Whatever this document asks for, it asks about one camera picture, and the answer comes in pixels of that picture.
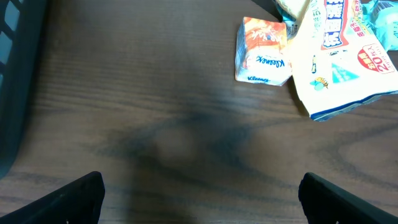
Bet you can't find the grey plastic mesh basket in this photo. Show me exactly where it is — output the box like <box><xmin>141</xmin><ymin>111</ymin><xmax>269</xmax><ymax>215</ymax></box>
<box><xmin>1</xmin><ymin>0</ymin><xmax>48</xmax><ymax>177</ymax></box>

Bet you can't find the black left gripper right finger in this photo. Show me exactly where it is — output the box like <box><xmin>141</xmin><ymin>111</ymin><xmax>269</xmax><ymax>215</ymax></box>
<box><xmin>298</xmin><ymin>172</ymin><xmax>397</xmax><ymax>224</ymax></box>

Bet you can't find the yellow white chips bag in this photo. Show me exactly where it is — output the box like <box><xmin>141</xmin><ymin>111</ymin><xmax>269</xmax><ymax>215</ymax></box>
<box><xmin>275</xmin><ymin>0</ymin><xmax>397</xmax><ymax>121</ymax></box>

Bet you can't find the small orange snack packet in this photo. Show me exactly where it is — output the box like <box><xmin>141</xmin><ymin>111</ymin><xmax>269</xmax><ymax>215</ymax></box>
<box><xmin>235</xmin><ymin>17</ymin><xmax>292</xmax><ymax>86</ymax></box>

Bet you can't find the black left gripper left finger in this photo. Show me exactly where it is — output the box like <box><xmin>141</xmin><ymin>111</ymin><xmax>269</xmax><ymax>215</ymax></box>
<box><xmin>1</xmin><ymin>171</ymin><xmax>105</xmax><ymax>224</ymax></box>

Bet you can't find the pale green wipes pack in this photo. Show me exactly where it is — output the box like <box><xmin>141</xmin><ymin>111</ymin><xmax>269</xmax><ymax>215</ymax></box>
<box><xmin>363</xmin><ymin>0</ymin><xmax>398</xmax><ymax>51</ymax></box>

